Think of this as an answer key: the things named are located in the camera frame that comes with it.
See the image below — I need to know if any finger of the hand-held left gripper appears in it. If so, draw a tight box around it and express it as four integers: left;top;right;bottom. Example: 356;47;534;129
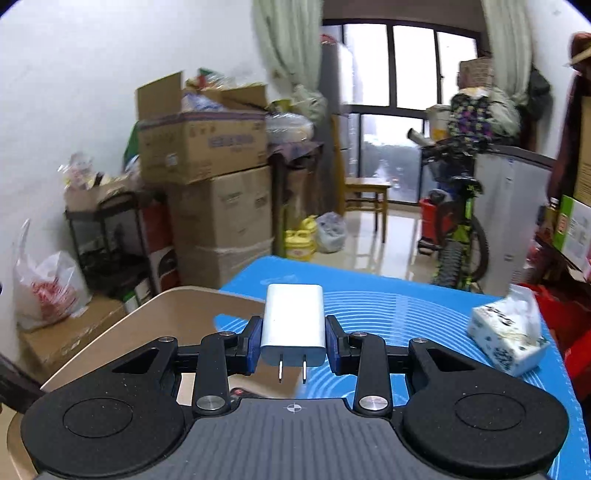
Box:
0;353;45;414

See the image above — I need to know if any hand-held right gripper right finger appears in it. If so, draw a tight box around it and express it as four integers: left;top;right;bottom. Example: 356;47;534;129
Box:
324;315;478;415

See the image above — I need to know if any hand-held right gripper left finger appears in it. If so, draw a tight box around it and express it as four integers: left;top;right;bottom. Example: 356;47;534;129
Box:
111;316;263;416

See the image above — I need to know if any white charger plug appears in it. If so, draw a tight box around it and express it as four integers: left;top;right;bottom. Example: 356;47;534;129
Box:
260;283;326;385

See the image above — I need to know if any beige plastic bin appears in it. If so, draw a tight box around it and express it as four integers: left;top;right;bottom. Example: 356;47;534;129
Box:
0;286;279;480

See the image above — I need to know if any brown printed cardboard box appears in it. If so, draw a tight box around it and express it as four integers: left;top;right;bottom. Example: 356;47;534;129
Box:
21;295;128;371

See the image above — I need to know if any large wrapped cardboard box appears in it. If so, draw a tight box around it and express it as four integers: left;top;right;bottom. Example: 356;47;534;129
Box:
178;237;276;289

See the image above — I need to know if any blue table mat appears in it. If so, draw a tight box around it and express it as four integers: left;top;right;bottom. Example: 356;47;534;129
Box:
216;256;579;480

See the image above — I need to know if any white red-print plastic bag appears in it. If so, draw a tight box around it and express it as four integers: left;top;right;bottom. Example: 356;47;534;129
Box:
14;219;92;331

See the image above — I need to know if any yellow detergent bottle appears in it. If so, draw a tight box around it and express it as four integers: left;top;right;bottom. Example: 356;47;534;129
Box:
283;216;319;262

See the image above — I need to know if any clear plastic bag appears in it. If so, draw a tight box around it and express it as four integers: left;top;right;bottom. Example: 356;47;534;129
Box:
315;211;347;254

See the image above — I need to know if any red and white appliance box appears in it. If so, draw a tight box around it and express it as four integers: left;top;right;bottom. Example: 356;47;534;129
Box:
142;203;181;292

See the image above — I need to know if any plain cardboard box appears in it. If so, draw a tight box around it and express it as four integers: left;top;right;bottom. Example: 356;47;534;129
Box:
166;165;273;253

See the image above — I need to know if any wooden stool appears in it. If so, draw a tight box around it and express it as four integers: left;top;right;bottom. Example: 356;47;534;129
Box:
344;177;393;243

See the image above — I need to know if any red bucket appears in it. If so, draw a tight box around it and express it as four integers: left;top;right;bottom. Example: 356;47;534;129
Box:
418;198;456;246

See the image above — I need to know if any green and black bicycle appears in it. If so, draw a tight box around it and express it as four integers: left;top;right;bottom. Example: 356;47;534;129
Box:
406;129;490;292

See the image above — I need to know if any black metal rack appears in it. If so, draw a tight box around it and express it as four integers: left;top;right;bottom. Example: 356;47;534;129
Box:
65;191;154;302

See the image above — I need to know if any tissue pack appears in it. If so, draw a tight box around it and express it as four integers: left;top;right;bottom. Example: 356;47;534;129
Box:
467;283;551;377

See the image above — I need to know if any dark wooden table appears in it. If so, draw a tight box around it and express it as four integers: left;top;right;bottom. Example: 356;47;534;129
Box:
270;142;325;257

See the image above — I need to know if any open cardboard box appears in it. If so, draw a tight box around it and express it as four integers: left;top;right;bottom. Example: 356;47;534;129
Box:
135;71;271;186

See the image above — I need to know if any white cabinet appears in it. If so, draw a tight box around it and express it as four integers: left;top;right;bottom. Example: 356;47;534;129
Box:
470;145;557;297

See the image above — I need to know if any dark framed window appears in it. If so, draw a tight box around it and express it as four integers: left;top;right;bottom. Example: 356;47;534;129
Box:
322;18;486;205

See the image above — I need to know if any green and white box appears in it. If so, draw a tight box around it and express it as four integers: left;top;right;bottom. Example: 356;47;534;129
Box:
556;195;591;271

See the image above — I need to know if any floral bag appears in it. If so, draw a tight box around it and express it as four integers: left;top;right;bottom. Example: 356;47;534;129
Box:
450;89;523;140

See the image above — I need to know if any pale green curtain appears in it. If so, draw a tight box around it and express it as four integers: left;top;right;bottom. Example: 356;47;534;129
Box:
480;0;537;108
252;0;325;126

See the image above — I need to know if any woven basket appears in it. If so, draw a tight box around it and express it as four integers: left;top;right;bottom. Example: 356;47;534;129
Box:
459;58;493;91

